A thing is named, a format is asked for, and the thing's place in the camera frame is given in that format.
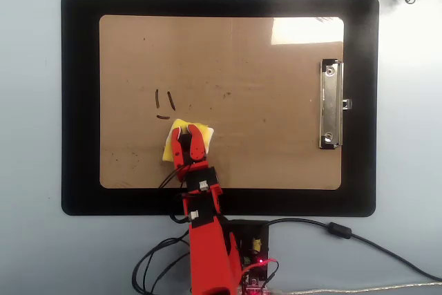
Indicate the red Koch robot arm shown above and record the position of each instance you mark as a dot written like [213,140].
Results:
[207,250]

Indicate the brown clipboard board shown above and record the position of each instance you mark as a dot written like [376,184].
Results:
[241,60]

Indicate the silver metal clipboard clip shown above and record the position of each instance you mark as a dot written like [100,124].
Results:
[331,105]

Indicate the black rectangular mat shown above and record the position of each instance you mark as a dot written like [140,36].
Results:
[79,101]

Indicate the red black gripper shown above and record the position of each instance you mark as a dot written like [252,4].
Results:
[202,179]

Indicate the yellow power jack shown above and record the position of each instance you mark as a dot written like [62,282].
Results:
[256,244]

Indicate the yellow white sponge black knob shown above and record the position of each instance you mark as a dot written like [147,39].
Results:
[207,134]

